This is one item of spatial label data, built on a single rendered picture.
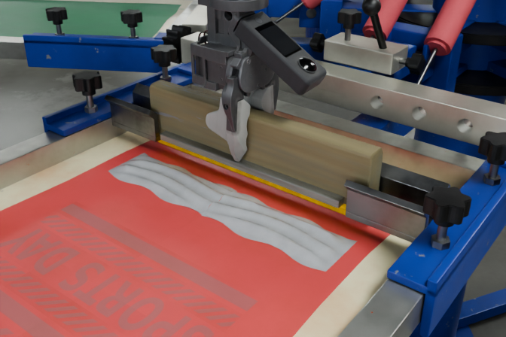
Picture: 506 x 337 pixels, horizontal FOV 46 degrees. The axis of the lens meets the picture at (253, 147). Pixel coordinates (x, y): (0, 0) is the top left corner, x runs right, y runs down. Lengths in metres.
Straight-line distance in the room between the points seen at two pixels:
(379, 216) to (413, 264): 0.09
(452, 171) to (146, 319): 0.45
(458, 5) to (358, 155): 0.53
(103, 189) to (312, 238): 0.30
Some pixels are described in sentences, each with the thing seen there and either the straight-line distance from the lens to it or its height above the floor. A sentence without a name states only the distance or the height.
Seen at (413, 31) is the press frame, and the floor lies 1.05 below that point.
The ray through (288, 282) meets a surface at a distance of 0.65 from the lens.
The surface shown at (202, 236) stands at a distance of 0.72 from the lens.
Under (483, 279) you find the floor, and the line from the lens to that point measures 2.29.
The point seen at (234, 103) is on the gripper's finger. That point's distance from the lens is 0.73.
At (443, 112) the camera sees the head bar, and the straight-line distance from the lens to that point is 0.89.
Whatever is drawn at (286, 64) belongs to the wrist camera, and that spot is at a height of 1.14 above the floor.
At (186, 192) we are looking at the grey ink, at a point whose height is 0.96.
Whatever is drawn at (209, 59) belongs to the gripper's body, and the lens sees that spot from 0.75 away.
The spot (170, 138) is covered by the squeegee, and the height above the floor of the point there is 0.99.
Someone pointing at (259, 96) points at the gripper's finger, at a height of 1.08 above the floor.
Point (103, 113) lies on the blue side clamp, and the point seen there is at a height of 1.00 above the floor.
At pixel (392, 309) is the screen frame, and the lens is 0.58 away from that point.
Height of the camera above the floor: 1.37
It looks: 27 degrees down
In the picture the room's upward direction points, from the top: straight up
